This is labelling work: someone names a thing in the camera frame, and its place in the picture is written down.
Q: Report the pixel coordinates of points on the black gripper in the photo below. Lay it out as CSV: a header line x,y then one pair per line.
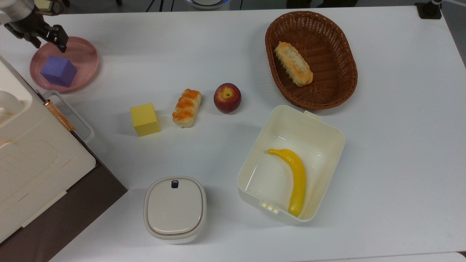
x,y
27,26

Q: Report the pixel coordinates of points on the purple foam cube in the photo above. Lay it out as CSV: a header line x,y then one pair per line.
x,y
58,71

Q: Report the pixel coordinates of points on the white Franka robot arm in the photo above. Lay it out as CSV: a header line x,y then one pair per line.
x,y
14,9

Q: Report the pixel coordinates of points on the round robot base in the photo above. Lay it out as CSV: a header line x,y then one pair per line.
x,y
207,3

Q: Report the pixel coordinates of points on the pink round plate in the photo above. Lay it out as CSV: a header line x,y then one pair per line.
x,y
86,58

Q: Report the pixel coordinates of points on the yellow foam cube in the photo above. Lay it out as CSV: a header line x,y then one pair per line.
x,y
145,120

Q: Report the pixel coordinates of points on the orange glazed bread loaf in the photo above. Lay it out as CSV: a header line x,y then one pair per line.
x,y
186,108

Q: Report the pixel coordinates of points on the red apple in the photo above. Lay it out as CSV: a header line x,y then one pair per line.
x,y
227,98

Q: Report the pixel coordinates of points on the small cream lidded trash can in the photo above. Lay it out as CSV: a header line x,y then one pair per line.
x,y
174,209

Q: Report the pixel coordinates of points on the long seeded bread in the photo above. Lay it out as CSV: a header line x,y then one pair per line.
x,y
293,63

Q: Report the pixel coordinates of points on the cream plastic open bin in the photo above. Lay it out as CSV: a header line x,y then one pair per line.
x,y
291,123

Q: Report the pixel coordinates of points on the brown wicker basket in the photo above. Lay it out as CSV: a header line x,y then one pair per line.
x,y
327,47

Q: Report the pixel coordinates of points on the yellow toy banana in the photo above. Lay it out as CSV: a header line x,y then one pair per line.
x,y
298,174

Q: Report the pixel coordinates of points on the black stand base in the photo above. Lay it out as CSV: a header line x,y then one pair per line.
x,y
429,10

